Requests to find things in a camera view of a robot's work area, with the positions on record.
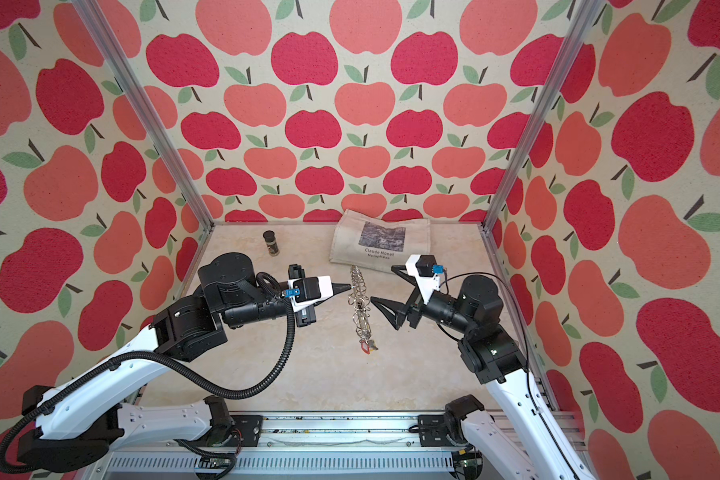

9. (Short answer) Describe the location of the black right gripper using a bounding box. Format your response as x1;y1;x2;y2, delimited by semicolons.
371;263;476;345

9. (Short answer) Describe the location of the metal disc with key rings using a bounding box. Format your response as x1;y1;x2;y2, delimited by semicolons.
348;265;375;343

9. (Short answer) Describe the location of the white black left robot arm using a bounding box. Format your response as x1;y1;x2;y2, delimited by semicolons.
0;252;351;474

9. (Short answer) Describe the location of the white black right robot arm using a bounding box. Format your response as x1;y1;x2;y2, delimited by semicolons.
370;255;593;479

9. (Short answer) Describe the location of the red white key tag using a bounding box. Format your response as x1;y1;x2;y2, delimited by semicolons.
360;339;377;354

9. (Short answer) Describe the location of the cream Monet canvas bag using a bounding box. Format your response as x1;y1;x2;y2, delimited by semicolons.
329;210;431;273

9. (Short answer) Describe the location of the small dark spice jar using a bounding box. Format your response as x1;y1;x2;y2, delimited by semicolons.
262;230;280;256

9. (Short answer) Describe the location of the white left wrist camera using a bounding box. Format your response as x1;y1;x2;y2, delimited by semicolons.
285;276;332;312

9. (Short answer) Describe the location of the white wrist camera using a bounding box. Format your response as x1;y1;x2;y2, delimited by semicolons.
285;276;332;312
404;254;445;302

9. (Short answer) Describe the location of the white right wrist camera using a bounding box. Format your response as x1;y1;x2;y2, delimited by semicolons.
404;254;445;302

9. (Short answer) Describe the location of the front aluminium rail base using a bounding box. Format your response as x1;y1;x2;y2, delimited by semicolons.
74;410;553;480

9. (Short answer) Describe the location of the black corrugated cable hose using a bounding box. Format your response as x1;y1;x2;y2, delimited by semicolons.
0;271;298;475

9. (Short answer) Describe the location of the right rear aluminium frame post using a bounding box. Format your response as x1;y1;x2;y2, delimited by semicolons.
481;0;606;235

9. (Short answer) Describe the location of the aluminium frame post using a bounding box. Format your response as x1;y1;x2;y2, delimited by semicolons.
72;1;214;234
481;0;606;235

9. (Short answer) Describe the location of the left rear aluminium frame post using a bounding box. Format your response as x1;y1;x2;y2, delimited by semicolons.
72;1;214;234

